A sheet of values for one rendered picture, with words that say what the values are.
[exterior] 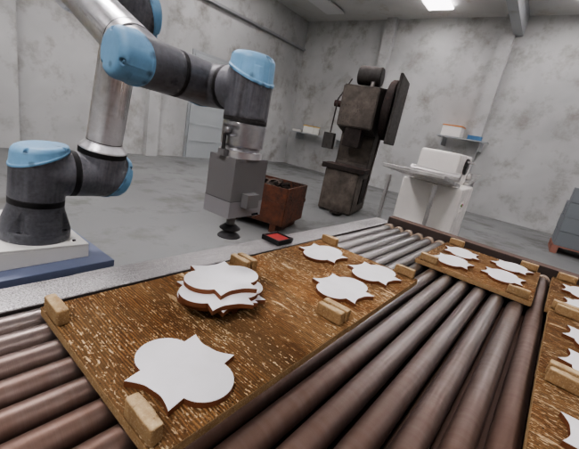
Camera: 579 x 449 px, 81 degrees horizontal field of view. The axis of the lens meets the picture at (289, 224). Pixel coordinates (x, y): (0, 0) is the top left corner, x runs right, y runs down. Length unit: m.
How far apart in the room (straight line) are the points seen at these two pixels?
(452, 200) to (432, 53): 7.32
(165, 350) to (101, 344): 0.09
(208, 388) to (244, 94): 0.43
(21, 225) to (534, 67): 10.48
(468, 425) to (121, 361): 0.51
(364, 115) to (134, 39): 5.49
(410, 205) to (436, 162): 0.60
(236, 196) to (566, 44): 10.42
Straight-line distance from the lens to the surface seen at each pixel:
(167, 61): 0.59
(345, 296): 0.79
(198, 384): 0.50
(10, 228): 1.00
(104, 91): 0.98
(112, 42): 0.59
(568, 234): 7.87
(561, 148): 10.38
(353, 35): 12.43
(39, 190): 0.97
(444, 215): 4.45
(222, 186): 0.59
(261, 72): 0.58
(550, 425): 0.70
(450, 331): 0.87
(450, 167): 4.39
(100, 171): 1.00
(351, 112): 6.02
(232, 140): 0.58
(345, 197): 5.97
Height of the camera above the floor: 1.28
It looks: 16 degrees down
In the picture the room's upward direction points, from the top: 11 degrees clockwise
